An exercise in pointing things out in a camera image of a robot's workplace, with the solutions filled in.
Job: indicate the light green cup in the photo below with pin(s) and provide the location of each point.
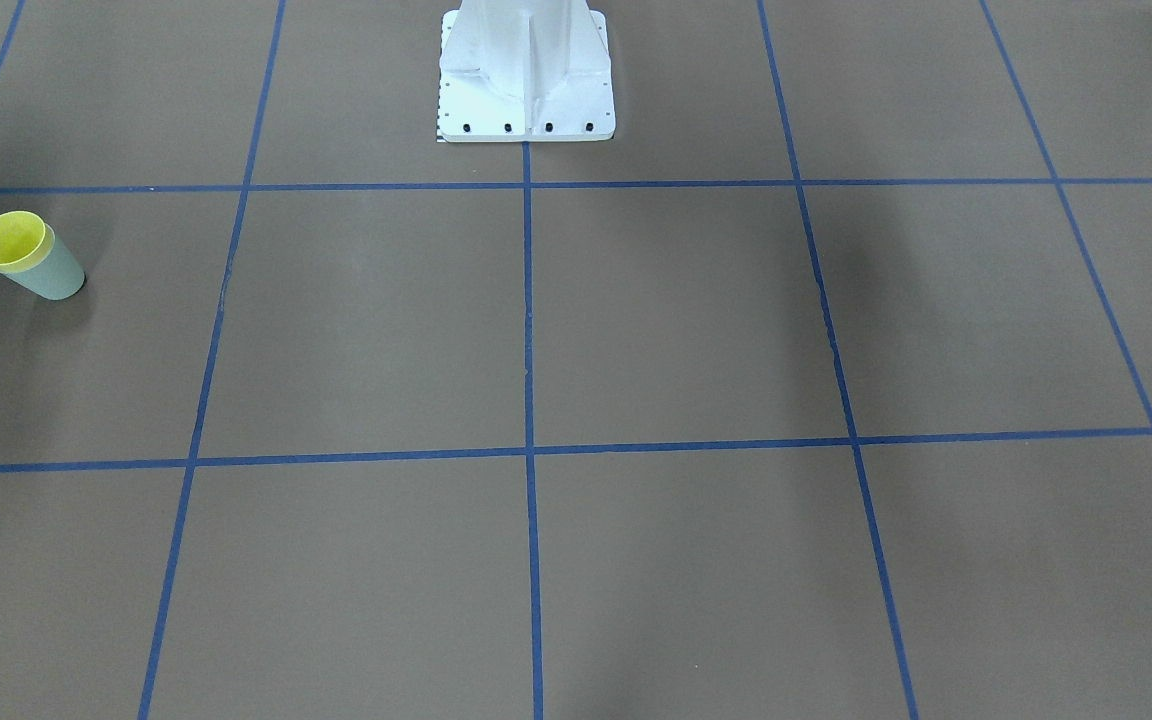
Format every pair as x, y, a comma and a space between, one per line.
55, 273

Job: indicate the yellow cup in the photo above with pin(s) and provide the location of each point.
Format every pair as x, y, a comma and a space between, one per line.
26, 241

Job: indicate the white pedestal column base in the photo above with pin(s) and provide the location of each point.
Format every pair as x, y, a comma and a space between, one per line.
525, 72

